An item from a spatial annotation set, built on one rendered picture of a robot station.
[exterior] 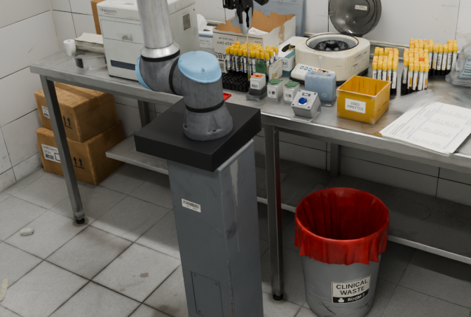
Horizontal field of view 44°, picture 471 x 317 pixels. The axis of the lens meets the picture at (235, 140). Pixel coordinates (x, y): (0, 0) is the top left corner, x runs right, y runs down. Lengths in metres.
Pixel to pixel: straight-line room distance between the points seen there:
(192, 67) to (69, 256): 1.52
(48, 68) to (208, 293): 1.21
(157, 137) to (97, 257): 1.20
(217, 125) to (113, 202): 1.60
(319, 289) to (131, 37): 1.20
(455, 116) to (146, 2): 1.01
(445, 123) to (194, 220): 0.84
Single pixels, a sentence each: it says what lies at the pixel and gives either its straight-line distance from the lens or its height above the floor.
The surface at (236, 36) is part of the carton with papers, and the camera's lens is 2.33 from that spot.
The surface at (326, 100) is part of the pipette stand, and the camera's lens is 2.02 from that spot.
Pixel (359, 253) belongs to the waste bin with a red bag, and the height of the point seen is 0.38.
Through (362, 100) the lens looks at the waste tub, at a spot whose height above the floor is 0.95.
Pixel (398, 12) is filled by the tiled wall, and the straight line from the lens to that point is 2.40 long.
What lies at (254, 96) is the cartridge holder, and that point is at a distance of 2.07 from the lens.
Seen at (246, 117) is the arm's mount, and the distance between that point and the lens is 1.79.
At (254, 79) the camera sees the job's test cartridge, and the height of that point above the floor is 0.94.
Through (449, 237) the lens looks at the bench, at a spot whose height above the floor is 0.27.
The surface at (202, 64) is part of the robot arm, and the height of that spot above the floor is 1.16.
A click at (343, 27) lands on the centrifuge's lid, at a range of 2.41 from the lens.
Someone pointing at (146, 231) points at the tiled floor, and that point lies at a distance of 2.94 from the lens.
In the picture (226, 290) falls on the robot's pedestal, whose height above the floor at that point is 0.40.
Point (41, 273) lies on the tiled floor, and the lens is 2.85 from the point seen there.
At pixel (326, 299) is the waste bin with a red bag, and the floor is 0.13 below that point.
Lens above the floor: 1.74
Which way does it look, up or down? 29 degrees down
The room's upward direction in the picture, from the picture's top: 4 degrees counter-clockwise
